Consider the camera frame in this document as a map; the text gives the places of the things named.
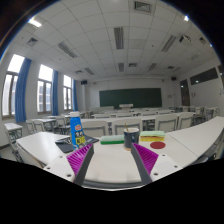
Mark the white chair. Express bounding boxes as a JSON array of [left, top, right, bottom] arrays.
[[155, 114, 178, 132], [82, 120, 109, 137], [112, 117, 143, 135], [177, 113, 193, 130]]

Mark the white chair left centre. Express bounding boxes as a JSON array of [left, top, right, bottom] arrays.
[[82, 120, 109, 137]]

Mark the black mat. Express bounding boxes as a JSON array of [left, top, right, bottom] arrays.
[[55, 136, 98, 153]]

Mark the white chair far right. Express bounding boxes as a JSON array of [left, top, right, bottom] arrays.
[[177, 113, 193, 130]]

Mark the blue curtain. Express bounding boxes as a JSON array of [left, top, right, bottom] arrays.
[[73, 80, 78, 111], [52, 70, 58, 116], [15, 58, 31, 123]]

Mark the blue curtain right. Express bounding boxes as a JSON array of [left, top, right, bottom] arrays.
[[73, 80, 78, 111]]

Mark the teacher podium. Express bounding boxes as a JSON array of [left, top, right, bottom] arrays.
[[119, 104, 133, 110]]

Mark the blue water bottle white cap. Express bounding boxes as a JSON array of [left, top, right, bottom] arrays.
[[70, 111, 86, 150]]

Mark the white chair right centre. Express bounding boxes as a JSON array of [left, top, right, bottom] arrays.
[[155, 114, 178, 132]]

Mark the red round coaster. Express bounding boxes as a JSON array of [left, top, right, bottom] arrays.
[[150, 142, 166, 149]]

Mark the green chalkboard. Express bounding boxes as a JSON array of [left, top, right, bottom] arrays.
[[99, 88, 162, 109]]

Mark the blue curtain middle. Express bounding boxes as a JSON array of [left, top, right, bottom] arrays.
[[52, 70, 58, 116]]

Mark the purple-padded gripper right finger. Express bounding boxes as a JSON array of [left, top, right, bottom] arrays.
[[131, 143, 159, 185]]

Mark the dark blue paper cup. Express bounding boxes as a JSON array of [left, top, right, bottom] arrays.
[[124, 128, 140, 148]]

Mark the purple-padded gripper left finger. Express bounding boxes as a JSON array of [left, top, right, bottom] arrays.
[[67, 144, 94, 186]]

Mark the white desk at left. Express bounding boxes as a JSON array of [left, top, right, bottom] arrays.
[[16, 132, 68, 168]]

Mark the blue curtain far left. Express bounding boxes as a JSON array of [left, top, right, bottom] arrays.
[[15, 58, 31, 123]]

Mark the yellow sponge green top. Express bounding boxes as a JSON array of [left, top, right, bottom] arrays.
[[140, 131, 165, 142]]

